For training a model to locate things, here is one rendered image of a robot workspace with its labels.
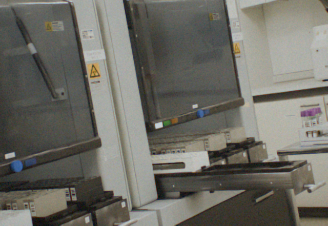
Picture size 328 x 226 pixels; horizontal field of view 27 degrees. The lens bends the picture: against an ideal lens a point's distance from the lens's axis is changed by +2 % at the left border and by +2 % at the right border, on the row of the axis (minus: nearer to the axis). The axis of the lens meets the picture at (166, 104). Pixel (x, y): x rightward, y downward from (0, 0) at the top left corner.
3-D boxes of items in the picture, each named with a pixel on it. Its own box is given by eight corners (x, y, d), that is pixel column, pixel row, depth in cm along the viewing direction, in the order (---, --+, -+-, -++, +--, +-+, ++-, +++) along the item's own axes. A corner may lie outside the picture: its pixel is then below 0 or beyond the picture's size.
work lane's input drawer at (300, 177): (118, 200, 237) (113, 175, 236) (142, 190, 248) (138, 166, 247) (309, 196, 192) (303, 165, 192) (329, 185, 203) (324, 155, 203)
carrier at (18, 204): (46, 210, 195) (42, 189, 195) (51, 209, 194) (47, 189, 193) (14, 222, 186) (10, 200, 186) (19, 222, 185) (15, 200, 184)
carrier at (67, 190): (94, 195, 204) (91, 176, 204) (99, 195, 203) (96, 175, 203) (66, 206, 195) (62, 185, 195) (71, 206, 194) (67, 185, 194)
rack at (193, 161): (125, 179, 236) (122, 162, 235) (143, 172, 244) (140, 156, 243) (195, 176, 218) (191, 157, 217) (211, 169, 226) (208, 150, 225)
